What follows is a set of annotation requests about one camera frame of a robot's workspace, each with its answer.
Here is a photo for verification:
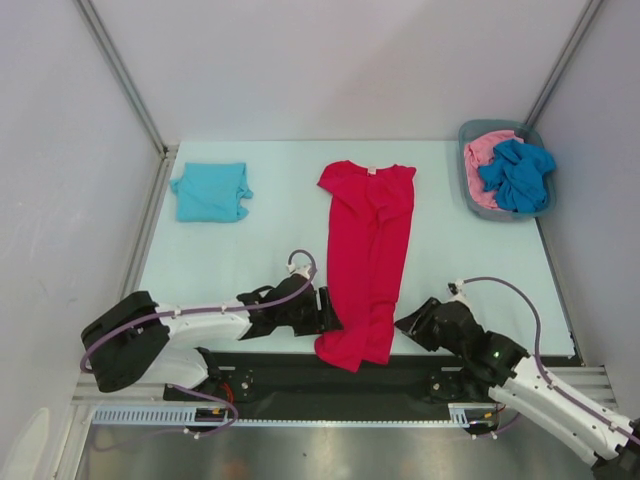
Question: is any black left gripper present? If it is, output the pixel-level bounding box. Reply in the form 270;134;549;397
276;287;343;337

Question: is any red t-shirt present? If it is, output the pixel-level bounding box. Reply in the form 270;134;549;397
315;160;416;372

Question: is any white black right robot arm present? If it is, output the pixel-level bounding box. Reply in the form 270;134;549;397
395;294;639;479

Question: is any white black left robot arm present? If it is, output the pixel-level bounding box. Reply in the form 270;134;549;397
80;272;343;400

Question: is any folded light blue t-shirt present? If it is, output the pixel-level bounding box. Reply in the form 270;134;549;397
169;162;253;223

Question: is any dark blue t-shirt in basket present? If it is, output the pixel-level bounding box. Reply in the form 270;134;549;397
478;139;556;214

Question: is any pink t-shirt in basket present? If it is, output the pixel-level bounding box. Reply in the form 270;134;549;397
463;129;524;211

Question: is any grey plastic laundry basket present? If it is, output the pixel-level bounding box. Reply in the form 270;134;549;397
458;119;556;222

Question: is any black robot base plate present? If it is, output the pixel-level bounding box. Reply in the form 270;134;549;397
163;352;490;412

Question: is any light blue cable duct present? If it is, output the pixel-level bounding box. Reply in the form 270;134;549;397
92;403;499;429

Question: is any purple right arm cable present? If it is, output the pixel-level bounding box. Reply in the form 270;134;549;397
449;275;636;441

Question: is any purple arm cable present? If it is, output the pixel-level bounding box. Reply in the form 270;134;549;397
449;275;636;441
79;248;319;454

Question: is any aluminium frame rail front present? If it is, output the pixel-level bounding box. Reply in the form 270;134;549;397
71;366;618;410

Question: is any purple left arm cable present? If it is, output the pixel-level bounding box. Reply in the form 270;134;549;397
79;248;319;454

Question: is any aluminium frame post left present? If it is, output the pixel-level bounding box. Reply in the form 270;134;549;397
73;0;168;158

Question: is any aluminium frame post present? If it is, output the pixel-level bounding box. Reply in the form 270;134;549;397
73;0;168;158
524;0;608;127

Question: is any aluminium frame post right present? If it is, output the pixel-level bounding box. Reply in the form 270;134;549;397
524;0;608;127

